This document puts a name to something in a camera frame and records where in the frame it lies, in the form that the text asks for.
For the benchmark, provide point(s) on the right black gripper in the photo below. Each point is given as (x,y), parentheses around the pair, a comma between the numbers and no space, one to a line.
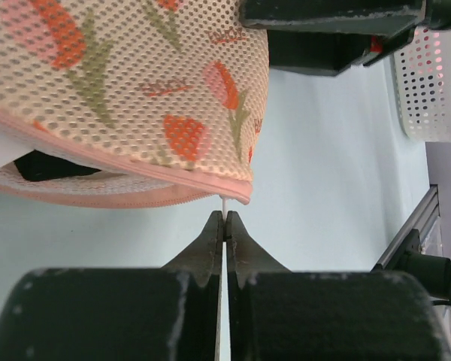
(326,37)

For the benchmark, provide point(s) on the aluminium frame rail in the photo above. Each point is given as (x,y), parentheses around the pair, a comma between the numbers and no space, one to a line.
(412,235)

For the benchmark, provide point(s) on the pink patterned laundry bag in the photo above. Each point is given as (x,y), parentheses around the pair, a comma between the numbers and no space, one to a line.
(165,98)

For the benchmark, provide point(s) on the black bra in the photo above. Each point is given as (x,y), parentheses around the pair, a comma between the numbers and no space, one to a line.
(37,166)

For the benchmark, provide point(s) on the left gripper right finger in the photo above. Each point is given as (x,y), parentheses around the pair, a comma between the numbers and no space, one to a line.
(276,314)

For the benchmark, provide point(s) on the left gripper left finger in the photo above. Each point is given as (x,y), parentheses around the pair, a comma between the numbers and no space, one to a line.
(166,313)

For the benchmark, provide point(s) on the white plastic basket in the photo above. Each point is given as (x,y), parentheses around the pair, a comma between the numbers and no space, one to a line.
(423,86)

